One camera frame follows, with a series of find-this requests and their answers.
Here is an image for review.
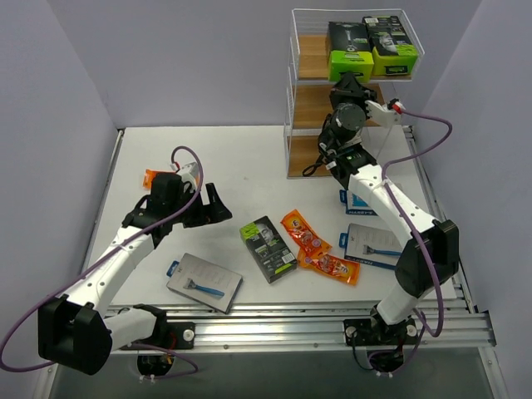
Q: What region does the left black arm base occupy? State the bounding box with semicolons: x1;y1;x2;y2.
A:
165;322;196;350

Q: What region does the aluminium mounting rail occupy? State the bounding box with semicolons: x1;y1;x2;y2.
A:
95;303;495;354

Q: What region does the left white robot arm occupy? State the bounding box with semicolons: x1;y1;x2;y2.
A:
37;172;232;375

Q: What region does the white wire wooden shelf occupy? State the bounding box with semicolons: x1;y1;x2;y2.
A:
283;8;425;178

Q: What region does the small black green razor box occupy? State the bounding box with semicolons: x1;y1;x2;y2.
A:
239;216;298;283

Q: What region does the orange razor bag lower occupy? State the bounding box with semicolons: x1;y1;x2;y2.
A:
297;249;361;286

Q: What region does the orange razor bag upper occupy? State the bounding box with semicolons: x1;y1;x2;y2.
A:
281;209;332;259

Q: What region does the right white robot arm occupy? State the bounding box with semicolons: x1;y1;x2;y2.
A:
318;72;459;343

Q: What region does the grey box blue razor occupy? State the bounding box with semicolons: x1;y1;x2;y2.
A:
338;224;402;270
166;253;244;314

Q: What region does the blue white razor box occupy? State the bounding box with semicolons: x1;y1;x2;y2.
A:
339;189;400;216

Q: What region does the black green razor pack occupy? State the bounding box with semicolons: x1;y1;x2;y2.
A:
326;22;374;83

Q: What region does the orange razor bag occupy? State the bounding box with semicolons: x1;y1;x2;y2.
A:
297;249;361;286
142;169;160;190
281;209;332;259

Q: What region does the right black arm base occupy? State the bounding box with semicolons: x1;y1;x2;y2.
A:
342;318;385;347

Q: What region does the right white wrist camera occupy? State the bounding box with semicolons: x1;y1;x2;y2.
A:
365;99;405;128

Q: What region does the orange razor bag far left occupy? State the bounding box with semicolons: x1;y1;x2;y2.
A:
142;169;160;190

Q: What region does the tall green black razor box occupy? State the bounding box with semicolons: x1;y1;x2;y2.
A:
362;16;418;76

